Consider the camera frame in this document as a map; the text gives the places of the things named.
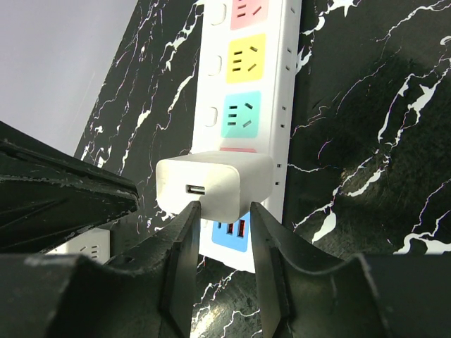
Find white USB charger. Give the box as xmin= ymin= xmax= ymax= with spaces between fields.
xmin=155 ymin=151 xmax=273 ymax=223

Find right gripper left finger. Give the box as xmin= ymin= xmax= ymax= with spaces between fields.
xmin=1 ymin=201 xmax=201 ymax=337

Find white cube socket adapter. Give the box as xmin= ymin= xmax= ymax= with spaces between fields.
xmin=48 ymin=228 xmax=111 ymax=264

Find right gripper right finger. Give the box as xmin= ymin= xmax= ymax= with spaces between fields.
xmin=250 ymin=202 xmax=450 ymax=337

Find white multicolour power strip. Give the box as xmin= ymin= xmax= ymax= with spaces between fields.
xmin=190 ymin=0 xmax=302 ymax=274

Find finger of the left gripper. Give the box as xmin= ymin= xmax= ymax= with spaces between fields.
xmin=1 ymin=123 xmax=139 ymax=252

